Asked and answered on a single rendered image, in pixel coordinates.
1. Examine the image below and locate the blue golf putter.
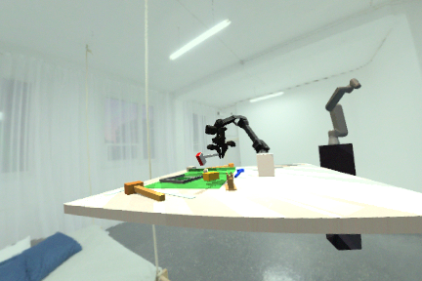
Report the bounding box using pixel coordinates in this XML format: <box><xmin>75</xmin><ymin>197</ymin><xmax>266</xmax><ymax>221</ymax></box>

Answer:
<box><xmin>234</xmin><ymin>169</ymin><xmax>245</xmax><ymax>179</ymax></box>

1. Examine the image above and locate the green flat mat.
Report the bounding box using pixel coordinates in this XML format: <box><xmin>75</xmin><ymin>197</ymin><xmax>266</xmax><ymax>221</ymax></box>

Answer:
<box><xmin>145</xmin><ymin>170</ymin><xmax>236</xmax><ymax>189</ymax></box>

